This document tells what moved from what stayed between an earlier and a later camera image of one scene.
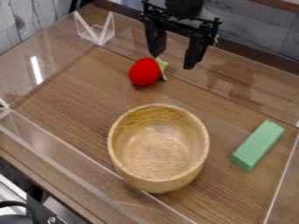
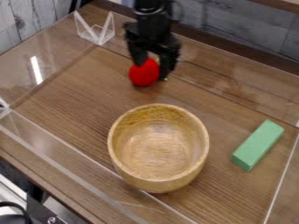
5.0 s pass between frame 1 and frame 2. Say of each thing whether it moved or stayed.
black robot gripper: moved
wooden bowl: stayed
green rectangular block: stayed
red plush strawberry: stayed
